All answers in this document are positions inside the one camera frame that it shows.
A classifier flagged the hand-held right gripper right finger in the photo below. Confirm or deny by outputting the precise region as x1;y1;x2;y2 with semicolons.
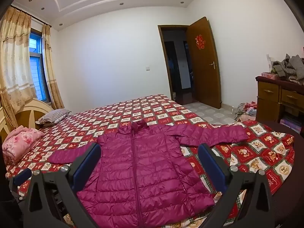
198;143;275;228

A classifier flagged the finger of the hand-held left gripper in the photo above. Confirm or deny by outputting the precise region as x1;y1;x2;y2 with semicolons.
9;169;32;201

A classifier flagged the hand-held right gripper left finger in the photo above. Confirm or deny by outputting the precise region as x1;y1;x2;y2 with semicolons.
24;143;102;228

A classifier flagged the magenta puffer jacket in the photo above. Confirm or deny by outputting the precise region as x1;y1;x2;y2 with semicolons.
49;121;249;224

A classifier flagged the pile of colourful clothes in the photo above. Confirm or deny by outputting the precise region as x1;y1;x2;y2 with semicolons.
234;102;258;122

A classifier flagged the pile of grey clothes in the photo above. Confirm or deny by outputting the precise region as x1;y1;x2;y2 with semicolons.
271;54;304;86

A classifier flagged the pink floral quilt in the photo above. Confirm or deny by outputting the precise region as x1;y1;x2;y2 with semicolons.
2;127;44;164

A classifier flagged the striped pillow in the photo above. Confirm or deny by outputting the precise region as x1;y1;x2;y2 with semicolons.
36;108;72;127

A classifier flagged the wooden headboard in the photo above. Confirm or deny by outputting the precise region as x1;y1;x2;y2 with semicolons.
0;98;55;138

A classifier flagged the red checked printed bed sheet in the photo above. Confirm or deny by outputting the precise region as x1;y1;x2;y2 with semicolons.
6;94;295;228

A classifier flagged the dark maroon mattress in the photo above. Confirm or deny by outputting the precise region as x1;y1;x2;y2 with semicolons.
237;121;304;228

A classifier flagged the purple box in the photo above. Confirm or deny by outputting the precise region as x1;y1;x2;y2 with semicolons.
280;115;303;132

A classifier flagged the wooden desk with drawers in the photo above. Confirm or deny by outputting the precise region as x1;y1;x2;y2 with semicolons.
255;75;304;136

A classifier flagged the brown wooden door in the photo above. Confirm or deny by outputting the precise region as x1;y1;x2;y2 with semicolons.
186;17;222;110

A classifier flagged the window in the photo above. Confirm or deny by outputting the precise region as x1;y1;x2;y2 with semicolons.
29;28;51;102

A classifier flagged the pink patterned box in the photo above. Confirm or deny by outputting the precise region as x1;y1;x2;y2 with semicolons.
261;72;281;80

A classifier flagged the wide beige floral curtain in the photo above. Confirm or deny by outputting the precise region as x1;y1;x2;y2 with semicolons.
0;6;38;129

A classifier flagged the red paper door decoration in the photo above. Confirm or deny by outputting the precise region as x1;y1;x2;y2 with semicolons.
195;34;206;50

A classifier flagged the dark curtain rod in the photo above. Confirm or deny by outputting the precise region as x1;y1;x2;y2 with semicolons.
11;5;51;26

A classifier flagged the brown door frame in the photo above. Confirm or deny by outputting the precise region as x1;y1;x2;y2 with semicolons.
158;24;190;105

